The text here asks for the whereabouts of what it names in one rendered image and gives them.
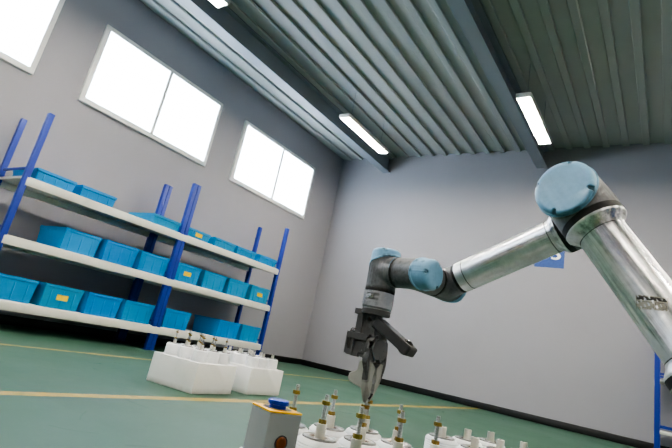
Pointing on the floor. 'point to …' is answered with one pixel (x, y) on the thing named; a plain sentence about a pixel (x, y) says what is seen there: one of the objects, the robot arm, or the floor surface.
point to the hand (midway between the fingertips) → (369, 397)
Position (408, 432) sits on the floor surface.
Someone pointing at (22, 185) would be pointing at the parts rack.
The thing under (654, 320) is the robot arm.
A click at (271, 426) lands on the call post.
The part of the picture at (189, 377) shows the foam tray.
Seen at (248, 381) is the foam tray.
